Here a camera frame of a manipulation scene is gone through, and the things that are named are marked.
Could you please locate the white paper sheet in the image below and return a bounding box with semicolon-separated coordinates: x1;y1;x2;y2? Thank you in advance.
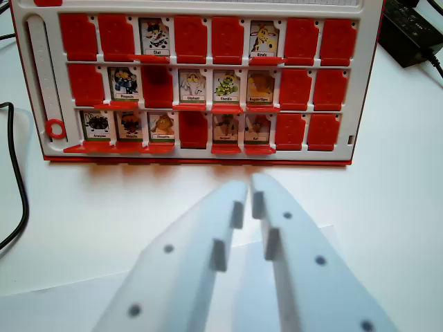
0;223;337;332

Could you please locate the black power supply cable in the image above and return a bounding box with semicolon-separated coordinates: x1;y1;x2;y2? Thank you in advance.
419;47;443;77

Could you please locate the red plastic board flap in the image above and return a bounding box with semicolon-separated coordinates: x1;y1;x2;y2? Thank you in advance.
312;68;349;112

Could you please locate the red and white game board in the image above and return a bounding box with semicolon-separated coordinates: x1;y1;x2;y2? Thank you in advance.
9;0;386;167

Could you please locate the black power supply box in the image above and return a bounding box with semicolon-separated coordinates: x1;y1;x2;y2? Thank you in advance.
378;0;443;69

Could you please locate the long black cable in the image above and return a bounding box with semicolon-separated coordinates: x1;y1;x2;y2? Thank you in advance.
0;101;30;251

